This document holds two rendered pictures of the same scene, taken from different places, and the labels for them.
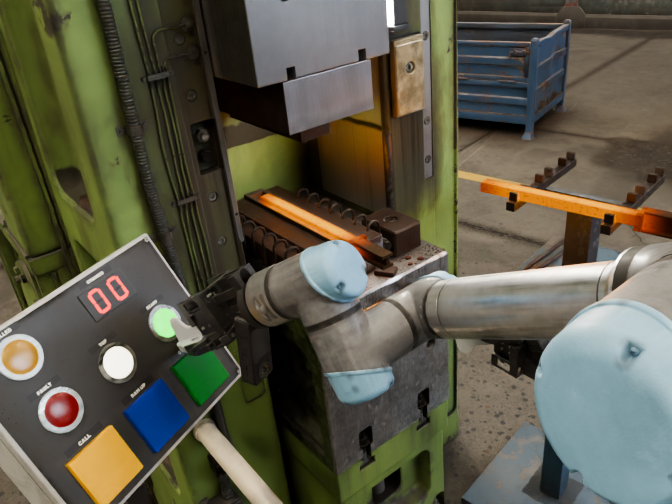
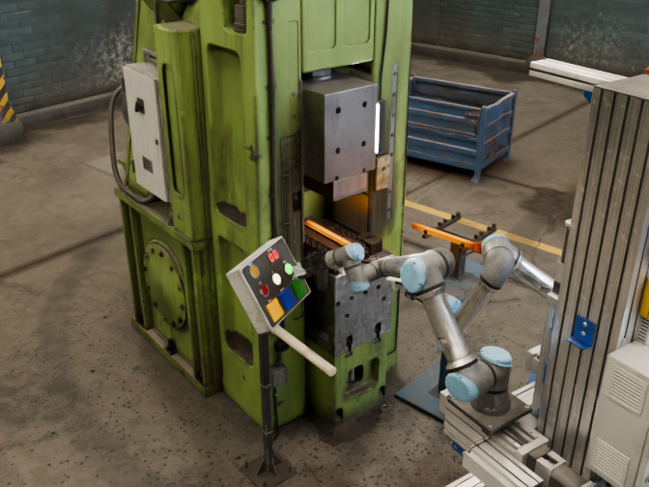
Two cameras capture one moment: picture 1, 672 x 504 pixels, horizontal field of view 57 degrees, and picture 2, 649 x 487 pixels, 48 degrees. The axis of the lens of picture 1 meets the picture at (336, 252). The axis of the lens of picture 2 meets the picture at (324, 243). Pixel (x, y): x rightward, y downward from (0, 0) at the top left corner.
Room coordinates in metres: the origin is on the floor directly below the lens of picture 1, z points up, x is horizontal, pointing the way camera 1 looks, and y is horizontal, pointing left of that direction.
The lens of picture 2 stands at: (-1.97, 0.28, 2.59)
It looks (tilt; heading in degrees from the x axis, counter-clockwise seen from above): 27 degrees down; 357
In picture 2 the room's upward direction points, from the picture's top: straight up
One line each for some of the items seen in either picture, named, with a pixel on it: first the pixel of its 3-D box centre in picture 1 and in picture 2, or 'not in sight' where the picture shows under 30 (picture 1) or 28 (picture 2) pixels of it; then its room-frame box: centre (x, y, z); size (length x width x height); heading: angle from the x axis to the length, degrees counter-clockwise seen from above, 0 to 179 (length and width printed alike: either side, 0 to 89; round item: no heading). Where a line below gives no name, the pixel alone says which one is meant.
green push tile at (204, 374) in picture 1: (199, 372); (297, 288); (0.76, 0.23, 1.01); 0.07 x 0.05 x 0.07; 150
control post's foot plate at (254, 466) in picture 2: not in sight; (268, 463); (0.74, 0.39, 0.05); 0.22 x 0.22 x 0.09; 35
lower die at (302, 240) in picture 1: (292, 234); (322, 241); (1.30, 0.10, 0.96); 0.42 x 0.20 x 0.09; 35
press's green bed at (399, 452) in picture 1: (336, 441); (328, 356); (1.34, 0.06, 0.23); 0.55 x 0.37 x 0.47; 35
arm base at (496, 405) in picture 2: not in sight; (491, 391); (0.19, -0.47, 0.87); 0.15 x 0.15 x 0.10
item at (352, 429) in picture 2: not in sight; (352, 418); (1.09, -0.05, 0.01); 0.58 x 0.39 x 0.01; 125
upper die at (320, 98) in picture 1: (270, 81); (322, 173); (1.30, 0.10, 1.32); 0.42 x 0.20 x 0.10; 35
